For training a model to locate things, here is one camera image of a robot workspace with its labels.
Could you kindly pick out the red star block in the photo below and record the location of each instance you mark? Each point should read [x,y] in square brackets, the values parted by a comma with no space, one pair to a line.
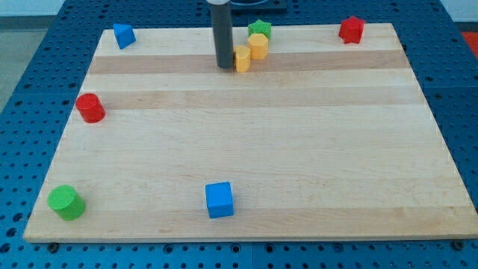
[351,30]

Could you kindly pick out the blue triangular block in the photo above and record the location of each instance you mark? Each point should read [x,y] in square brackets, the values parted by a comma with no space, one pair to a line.
[124,35]

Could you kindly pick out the yellow half-round block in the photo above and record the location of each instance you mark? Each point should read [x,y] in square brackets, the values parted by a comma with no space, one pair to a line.
[242,58]

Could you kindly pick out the green star block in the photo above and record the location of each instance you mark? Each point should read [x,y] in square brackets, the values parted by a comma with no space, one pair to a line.
[260,27]

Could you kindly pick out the red cylinder block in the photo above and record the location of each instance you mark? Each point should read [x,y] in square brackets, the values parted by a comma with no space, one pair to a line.
[90,108]

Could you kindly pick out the yellow hexagon block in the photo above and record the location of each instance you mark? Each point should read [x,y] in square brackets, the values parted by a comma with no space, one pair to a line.
[258,45]

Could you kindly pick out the blue cube block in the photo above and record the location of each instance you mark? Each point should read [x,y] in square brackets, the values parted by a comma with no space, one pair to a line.
[219,200]

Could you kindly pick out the green cylinder block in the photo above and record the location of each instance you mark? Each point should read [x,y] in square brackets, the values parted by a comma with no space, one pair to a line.
[65,201]

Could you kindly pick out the light wooden board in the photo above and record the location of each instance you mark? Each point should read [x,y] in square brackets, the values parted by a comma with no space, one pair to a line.
[320,141]

